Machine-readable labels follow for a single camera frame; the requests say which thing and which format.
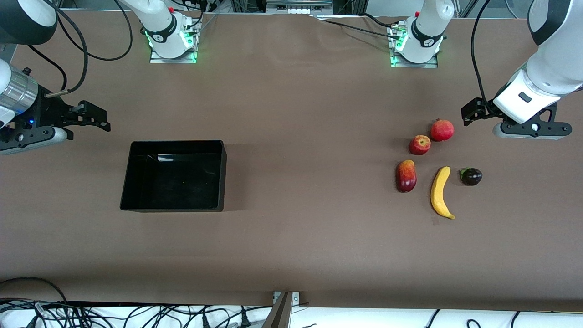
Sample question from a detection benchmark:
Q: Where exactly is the red apple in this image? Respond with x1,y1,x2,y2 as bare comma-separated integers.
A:
409,135,431,156

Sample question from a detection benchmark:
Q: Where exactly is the yellow banana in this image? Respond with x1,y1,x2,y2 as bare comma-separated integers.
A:
430,166,456,220

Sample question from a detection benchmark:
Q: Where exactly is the black rectangular plastic box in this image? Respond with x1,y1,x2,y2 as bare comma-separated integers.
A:
120,140,227,213

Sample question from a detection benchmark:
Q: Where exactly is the red pomegranate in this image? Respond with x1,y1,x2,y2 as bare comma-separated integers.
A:
430,118,455,142

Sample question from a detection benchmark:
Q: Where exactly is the dark purple round fruit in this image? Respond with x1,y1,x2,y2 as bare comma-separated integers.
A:
459,167,483,186

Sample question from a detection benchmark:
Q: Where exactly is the red yellow mango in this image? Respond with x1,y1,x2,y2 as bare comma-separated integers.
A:
395,159,418,193

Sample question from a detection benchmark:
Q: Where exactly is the white power strip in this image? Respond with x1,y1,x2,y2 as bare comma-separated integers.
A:
266,0,333,15

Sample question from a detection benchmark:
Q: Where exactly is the brown table cover sheet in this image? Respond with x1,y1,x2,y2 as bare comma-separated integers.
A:
0,9,583,313

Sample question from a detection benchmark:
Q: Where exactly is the dark support beam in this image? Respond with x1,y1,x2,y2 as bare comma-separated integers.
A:
262,292,293,328

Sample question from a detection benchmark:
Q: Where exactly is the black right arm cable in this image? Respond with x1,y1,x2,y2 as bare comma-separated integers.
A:
27,0,133,98

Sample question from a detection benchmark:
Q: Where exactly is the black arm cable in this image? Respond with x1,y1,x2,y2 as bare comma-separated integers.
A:
27,0,133,98
470,0,497,110

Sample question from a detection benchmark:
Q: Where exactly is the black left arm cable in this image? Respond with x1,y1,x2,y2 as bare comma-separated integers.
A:
470,0,497,110

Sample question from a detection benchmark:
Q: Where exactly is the black cable on table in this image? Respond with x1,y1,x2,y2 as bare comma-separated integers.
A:
319,13,410,41

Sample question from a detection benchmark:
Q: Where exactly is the black looped floor cable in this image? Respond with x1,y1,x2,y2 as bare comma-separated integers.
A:
0,277,69,303

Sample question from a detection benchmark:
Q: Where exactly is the white sheet under cables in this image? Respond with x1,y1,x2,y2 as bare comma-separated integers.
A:
0,304,583,328

